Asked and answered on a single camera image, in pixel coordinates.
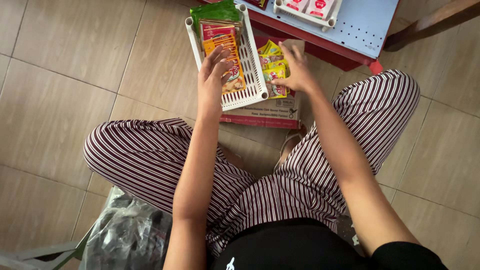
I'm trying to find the person's left hand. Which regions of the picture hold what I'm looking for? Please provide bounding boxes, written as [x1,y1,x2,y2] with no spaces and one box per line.
[197,45,235,110]

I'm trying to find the person's right hand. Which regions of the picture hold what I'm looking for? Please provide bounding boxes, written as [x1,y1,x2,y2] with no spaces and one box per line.
[269,41,320,95]

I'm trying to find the pile of yellow packets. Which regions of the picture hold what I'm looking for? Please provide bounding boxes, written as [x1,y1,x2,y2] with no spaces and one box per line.
[257,39,292,100]

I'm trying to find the row of red orange packets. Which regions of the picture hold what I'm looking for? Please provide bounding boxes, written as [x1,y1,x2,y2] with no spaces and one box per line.
[198,19,247,95]

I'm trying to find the white slotted plastic basket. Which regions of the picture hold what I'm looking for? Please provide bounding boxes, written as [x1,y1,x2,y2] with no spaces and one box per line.
[185,3,269,112]

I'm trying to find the brown cardboard box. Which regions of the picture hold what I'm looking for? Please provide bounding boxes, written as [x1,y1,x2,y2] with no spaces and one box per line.
[219,36,306,130]

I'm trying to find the small white plastic basket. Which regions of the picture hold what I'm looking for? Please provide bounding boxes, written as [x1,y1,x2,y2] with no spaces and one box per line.
[272,0,343,33]

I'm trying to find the white sandal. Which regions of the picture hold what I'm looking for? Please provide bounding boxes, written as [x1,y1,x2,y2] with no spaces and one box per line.
[273,124,309,174]

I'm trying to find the white red sachet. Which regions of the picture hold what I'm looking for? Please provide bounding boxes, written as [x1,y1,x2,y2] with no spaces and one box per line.
[305,0,336,20]
[283,0,310,13]

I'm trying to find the stack of green packets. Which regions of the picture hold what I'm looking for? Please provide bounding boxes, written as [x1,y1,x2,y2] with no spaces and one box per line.
[189,0,241,28]

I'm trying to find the dark red packet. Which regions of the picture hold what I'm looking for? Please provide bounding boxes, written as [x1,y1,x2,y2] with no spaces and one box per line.
[245,0,269,11]

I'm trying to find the maroon white striped trousers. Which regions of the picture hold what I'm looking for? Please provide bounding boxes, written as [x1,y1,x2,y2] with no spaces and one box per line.
[83,69,421,260]

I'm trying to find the brown wooden furniture leg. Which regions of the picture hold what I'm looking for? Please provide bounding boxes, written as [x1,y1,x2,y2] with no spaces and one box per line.
[383,0,480,53]

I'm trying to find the clear plastic bag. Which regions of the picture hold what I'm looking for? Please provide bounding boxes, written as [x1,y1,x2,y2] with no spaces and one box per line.
[80,186,174,270]

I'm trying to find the black shirt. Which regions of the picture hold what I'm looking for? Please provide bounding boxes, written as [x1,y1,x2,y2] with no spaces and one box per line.
[209,217,449,270]

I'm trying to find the grey metal frame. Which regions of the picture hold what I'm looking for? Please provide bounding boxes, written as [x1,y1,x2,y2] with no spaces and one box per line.
[0,240,91,270]

